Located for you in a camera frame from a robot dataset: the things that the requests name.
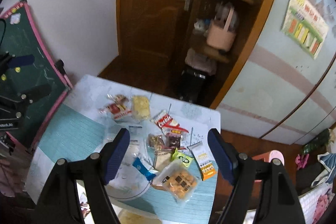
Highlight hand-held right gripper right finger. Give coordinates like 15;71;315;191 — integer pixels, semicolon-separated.
207;128;305;224

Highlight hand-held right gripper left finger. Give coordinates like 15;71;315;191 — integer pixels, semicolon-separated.
33;128;131;224

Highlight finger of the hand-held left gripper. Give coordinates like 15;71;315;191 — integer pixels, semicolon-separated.
0;83;52;120
0;53;35;75

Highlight orange and white oat packet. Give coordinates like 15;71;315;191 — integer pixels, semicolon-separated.
186;141;218;182

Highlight white tray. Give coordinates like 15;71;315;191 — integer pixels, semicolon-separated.
105;161;152;201

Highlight blue and white snack packet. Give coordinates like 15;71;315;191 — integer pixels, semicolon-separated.
131;157;158;183

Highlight small green snack packet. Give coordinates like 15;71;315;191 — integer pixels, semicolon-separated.
171;148;194;168

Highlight clear cracker packet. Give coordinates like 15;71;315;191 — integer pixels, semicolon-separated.
152;159;199;204

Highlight yellow puffed rice cake packet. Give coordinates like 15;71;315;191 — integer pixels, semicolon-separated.
130;94;152;121
117;210;162;224

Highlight plain white snack packet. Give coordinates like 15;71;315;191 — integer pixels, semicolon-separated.
126;137;141;162

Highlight clear packet with blue print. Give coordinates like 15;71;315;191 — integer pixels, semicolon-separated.
128;124;144;138

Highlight pink plastic stool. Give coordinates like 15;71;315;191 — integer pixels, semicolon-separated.
251;150;286;183

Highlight clear nut packet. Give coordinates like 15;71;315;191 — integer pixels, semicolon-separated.
147;133;166;152

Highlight beige snack packet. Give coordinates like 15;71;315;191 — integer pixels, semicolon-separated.
153;151;175;172

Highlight red and white snack packet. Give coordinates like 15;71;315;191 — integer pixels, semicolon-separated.
98;94;133;121

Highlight dusty pink cloth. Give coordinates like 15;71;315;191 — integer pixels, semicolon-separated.
0;153;35;199

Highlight red and white chocolate packet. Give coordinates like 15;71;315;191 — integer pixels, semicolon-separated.
150;110;182;133

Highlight pink toy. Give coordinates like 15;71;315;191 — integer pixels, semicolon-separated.
295;154;310;171

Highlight black bag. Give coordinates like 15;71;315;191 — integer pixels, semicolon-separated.
181;69;211;104

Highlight green plant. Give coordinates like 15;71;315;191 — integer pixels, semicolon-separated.
302;130;332;155

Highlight white checked blanket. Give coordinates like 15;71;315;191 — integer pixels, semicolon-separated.
298;182;336;224

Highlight folded pink cloth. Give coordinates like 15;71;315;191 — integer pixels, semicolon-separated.
185;48;217;74

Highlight blue and white cloth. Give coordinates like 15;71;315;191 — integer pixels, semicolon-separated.
311;153;336;188

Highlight brown wooden door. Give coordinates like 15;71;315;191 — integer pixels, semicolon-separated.
117;0;208;83

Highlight clear plastic bags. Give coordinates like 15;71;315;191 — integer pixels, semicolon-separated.
194;19;211;33

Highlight brown wooden shelf cabinet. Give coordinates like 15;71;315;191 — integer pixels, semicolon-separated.
181;0;284;109

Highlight green chalkboard with pink frame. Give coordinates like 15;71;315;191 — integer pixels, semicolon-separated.
0;0;74;152

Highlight black cable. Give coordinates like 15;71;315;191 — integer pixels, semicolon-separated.
0;18;7;42

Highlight pink basket with handle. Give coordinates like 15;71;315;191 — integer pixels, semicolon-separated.
206;7;237;53

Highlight colourful wall poster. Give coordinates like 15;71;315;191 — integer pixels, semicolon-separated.
281;0;330;61

